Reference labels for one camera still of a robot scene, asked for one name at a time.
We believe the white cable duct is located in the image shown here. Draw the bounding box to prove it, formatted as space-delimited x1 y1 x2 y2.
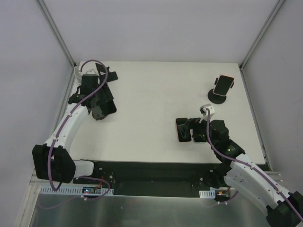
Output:
40 186 114 196
199 189 216 199

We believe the left aluminium frame post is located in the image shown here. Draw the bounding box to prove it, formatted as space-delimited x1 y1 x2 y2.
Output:
36 0 76 67

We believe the black phone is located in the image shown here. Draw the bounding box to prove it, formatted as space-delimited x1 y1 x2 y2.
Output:
100 100 117 116

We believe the silver folding phone stand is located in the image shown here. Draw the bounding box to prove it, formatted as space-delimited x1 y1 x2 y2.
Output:
73 67 82 85

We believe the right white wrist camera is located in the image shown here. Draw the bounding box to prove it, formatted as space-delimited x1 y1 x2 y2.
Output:
200 104 215 122

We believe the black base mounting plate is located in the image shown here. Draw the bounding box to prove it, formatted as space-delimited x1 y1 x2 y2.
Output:
73 161 227 198

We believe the pink-cased phone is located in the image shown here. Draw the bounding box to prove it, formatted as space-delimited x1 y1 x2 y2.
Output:
213 74 234 96

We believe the left white cable duct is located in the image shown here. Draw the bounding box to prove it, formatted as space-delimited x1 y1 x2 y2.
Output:
40 186 114 196

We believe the aluminium frame post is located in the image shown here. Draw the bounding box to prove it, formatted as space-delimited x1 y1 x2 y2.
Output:
36 0 76 67
239 0 286 71

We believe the right aluminium frame post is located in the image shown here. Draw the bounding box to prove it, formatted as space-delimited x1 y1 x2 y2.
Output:
239 0 286 71

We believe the clear-cased phone on table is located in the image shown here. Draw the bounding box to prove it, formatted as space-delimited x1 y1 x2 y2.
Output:
193 137 206 143

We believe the right white cable duct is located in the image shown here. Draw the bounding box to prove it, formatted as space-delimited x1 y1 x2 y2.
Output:
199 189 216 199

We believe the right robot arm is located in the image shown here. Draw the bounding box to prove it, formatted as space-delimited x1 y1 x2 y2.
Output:
176 118 303 227

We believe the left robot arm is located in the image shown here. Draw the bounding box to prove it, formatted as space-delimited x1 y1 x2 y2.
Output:
32 74 117 184

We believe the white-cased phone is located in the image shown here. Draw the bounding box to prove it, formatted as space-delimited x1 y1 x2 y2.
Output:
175 118 192 142

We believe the black round-base phone mount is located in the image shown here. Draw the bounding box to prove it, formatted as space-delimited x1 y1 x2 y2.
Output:
207 89 227 105

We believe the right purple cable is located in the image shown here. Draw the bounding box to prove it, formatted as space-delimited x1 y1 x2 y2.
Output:
201 107 303 227

